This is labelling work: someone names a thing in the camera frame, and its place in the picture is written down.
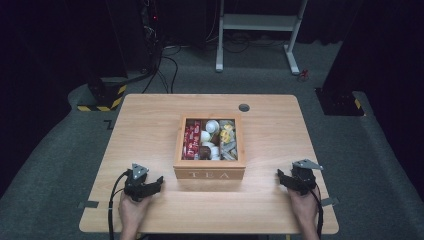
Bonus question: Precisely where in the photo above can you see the pile of silver sachets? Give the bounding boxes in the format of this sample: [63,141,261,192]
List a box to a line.
[219,119,239,162]

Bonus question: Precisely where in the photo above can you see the grey tape strip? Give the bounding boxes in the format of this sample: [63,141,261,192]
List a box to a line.
[320,196,340,207]
[77,200,100,210]

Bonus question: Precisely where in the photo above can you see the wooden tea box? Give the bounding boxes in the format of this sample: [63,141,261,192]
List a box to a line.
[173,113,247,181]

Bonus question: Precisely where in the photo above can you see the person's right hand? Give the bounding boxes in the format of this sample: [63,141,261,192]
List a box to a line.
[287,186,320,232]

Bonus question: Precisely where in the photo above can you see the black floor cables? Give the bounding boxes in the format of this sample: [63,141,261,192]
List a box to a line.
[141,44,183,95]

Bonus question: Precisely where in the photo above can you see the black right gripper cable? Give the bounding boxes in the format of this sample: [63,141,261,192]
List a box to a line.
[311,185,325,240]

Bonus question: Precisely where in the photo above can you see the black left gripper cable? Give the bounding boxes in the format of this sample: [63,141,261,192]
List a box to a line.
[107,169,130,240]

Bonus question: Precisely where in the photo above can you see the stack of red packets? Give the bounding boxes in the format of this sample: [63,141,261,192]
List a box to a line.
[182,119,202,161]

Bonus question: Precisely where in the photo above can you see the black yellow striped stand base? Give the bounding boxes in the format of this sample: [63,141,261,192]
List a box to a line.
[76,77,129,113]

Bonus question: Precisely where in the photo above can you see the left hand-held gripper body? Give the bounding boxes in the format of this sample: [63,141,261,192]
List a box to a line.
[123,163,150,203]

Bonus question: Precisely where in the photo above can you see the yellow sachet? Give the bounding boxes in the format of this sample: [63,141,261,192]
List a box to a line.
[219,124,235,145]

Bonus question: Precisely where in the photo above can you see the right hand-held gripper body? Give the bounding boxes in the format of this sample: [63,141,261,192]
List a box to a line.
[290,158,324,196]

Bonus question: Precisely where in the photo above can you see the black stand base yellow mark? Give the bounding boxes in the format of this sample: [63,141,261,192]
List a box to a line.
[314,86,365,117]

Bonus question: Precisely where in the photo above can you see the dark equipment rack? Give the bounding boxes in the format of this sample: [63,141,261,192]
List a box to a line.
[138,0,163,73]

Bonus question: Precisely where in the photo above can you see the white metal stand frame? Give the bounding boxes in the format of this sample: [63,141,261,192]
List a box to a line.
[215,0,309,76]

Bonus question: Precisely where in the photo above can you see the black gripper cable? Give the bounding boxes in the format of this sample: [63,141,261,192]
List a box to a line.
[311,185,325,240]
[107,169,130,240]

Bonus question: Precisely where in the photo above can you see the white capsule with swirl lid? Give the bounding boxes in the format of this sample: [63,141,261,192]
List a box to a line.
[205,119,221,135]

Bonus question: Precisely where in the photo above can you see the person's left hand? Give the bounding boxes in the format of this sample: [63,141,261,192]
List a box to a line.
[117,191,152,234]

